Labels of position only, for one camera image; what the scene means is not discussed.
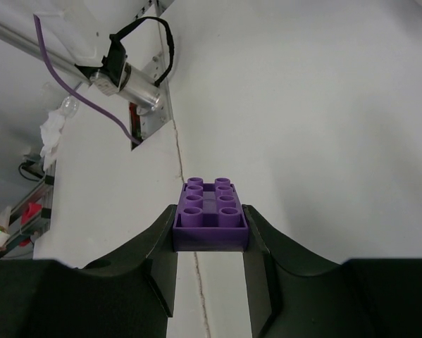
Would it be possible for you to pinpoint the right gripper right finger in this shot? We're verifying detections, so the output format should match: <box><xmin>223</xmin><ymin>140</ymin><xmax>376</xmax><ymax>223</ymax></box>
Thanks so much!
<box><xmin>243</xmin><ymin>205</ymin><xmax>422</xmax><ymax>337</ymax></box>

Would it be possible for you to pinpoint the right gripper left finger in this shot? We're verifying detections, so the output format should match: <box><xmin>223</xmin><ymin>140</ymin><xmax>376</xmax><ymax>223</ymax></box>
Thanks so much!
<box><xmin>0</xmin><ymin>205</ymin><xmax>178</xmax><ymax>337</ymax></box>

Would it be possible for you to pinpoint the purple curved lego piece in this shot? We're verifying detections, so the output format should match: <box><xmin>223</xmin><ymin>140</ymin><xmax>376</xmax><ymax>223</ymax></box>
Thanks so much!
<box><xmin>173</xmin><ymin>177</ymin><xmax>249</xmax><ymax>252</ymax></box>

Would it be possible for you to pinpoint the white crumpled cloth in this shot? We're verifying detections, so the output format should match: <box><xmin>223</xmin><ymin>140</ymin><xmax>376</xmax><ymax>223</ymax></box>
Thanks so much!
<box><xmin>40</xmin><ymin>109</ymin><xmax>66</xmax><ymax>170</ymax></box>

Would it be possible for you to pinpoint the aluminium frame rail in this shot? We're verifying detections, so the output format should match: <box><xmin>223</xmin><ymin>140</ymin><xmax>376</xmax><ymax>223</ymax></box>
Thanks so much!
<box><xmin>0</xmin><ymin>23</ymin><xmax>75</xmax><ymax>260</ymax></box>

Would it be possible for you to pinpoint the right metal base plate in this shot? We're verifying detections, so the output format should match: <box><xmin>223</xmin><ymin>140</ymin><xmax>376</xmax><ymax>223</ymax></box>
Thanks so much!
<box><xmin>137</xmin><ymin>52</ymin><xmax>172</xmax><ymax>140</ymax></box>

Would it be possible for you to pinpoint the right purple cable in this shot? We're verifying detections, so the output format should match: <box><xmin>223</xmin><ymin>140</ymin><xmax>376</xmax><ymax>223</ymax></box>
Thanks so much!
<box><xmin>33</xmin><ymin>15</ymin><xmax>143</xmax><ymax>145</ymax></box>

